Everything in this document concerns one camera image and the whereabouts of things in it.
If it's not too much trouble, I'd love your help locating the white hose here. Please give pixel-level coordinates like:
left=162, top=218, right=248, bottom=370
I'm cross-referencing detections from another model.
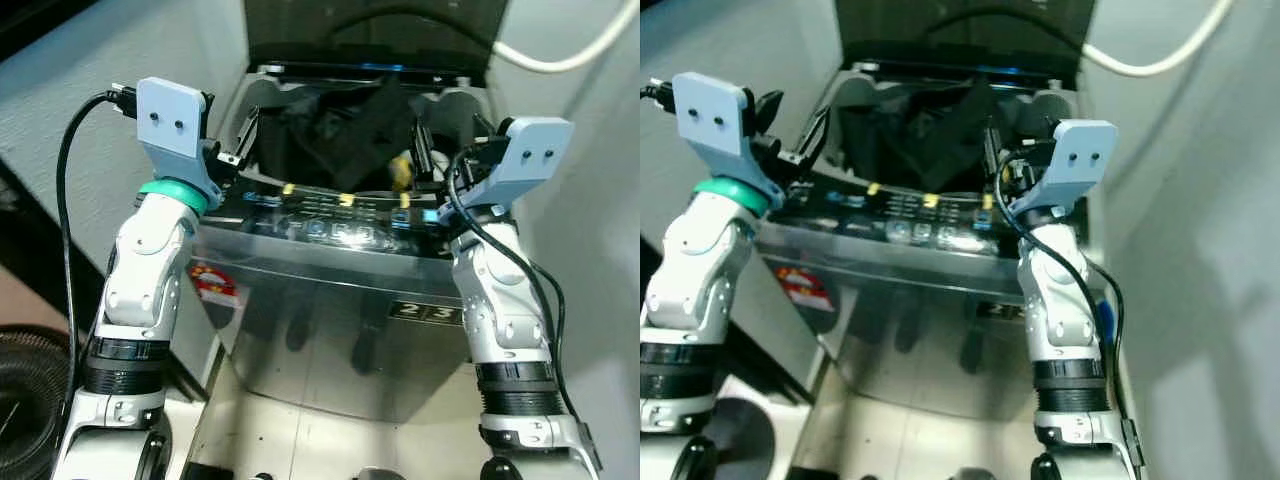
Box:
left=1080, top=0, right=1241, bottom=79
left=490, top=0, right=641, bottom=76

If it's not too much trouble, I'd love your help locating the grey top-load washing machine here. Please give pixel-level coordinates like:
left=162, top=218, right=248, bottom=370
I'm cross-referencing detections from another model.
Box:
left=755, top=60, right=1101, bottom=423
left=187, top=62, right=501, bottom=426

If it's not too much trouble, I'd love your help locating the red warning sticker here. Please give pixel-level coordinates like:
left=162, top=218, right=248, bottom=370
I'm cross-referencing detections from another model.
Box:
left=190, top=262, right=242, bottom=309
left=775, top=265, right=834, bottom=314

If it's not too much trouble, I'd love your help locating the dark glass washer lid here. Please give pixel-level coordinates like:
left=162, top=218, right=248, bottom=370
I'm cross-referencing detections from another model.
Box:
left=243, top=0, right=509, bottom=76
left=835, top=0, right=1098, bottom=73

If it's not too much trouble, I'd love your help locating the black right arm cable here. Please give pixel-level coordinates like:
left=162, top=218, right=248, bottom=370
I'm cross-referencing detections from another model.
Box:
left=995, top=170, right=1133, bottom=443
left=445, top=150, right=588, bottom=431

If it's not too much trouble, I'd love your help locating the black clothing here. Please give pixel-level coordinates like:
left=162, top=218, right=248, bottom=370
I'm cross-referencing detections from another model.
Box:
left=255, top=80, right=421, bottom=191
left=835, top=85, right=991, bottom=191

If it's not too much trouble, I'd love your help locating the light blue left wrist camera mount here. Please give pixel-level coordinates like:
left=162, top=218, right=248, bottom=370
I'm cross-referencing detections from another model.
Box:
left=672, top=72, right=783, bottom=206
left=135, top=77, right=223, bottom=206

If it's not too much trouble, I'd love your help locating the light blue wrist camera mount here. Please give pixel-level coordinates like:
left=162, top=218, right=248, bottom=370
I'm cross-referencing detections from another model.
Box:
left=462, top=117, right=576, bottom=216
left=1010, top=120, right=1119, bottom=216
left=135, top=77, right=223, bottom=206
left=672, top=72, right=783, bottom=206

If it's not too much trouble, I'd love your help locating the light blue right wrist camera mount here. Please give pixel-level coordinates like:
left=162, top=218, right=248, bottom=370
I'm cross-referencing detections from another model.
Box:
left=462, top=117, right=576, bottom=216
left=1010, top=120, right=1119, bottom=216

